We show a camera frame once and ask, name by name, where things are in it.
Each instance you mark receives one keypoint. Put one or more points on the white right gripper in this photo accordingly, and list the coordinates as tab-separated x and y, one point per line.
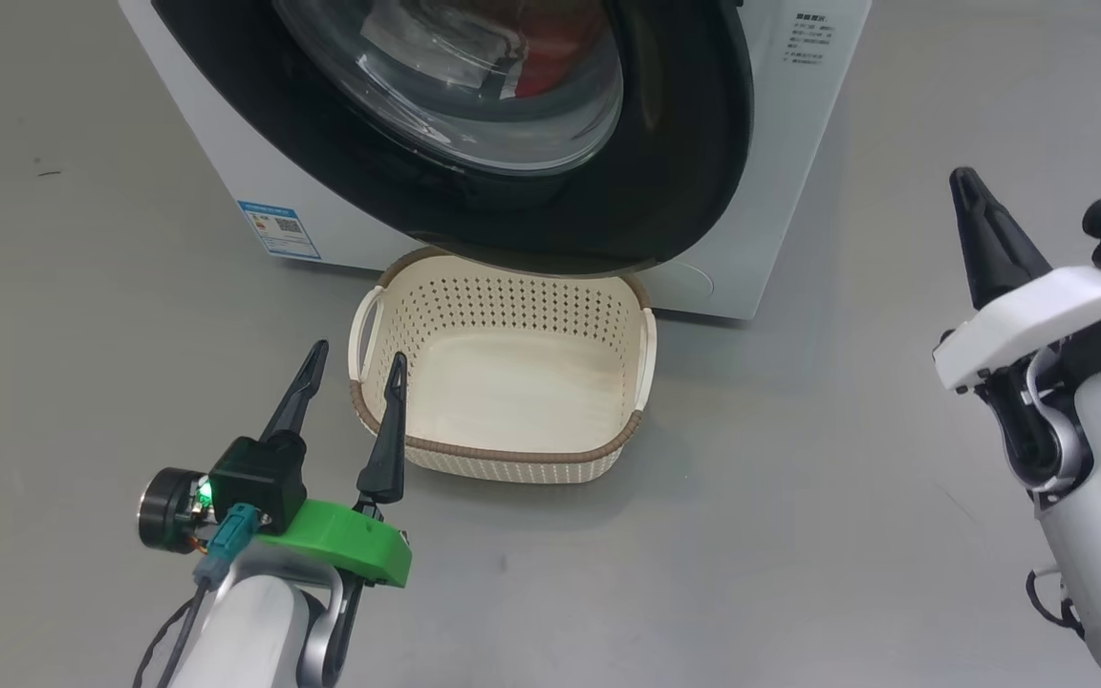
1038	320

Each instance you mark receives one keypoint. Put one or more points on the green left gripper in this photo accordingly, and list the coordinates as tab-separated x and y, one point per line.
350	540

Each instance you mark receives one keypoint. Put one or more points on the black round glass washer door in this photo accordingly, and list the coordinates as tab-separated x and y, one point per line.
665	172

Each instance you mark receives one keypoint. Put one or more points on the red garment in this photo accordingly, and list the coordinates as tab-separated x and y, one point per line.
555	48

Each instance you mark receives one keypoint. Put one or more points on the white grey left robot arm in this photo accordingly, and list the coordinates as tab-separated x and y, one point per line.
245	631

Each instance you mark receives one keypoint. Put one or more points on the cream perforated laundry basket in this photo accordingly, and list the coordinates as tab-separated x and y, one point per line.
512	382

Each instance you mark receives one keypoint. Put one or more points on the white front-load washing machine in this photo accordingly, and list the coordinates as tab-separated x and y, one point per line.
226	153

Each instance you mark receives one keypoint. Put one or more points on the blue energy label sticker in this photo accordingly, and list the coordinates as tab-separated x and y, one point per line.
280	229

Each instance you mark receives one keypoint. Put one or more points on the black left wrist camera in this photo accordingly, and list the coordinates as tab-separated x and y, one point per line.
259	483

